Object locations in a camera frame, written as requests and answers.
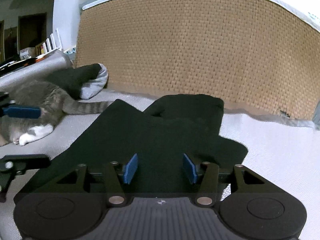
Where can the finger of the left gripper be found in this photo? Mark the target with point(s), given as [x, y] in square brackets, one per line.
[24, 112]
[25, 162]

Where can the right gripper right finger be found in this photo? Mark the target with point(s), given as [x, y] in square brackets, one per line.
[204, 177]

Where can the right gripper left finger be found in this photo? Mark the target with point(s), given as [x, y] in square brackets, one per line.
[118, 176]

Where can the black printed sweatshirt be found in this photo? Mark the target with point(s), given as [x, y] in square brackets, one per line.
[170, 127]

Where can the grey tabby cat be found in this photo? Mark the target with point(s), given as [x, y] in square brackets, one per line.
[54, 103]

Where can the cluttered side desk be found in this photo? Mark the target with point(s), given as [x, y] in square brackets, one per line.
[31, 69]

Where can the white router with antennas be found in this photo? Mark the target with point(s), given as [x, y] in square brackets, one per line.
[52, 43]

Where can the black grey folded garment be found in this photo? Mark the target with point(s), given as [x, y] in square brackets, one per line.
[81, 83]

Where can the grey patterned bed sheet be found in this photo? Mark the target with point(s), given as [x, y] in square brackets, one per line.
[316, 116]

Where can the woven tan upright mattress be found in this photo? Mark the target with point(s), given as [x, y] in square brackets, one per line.
[262, 54]

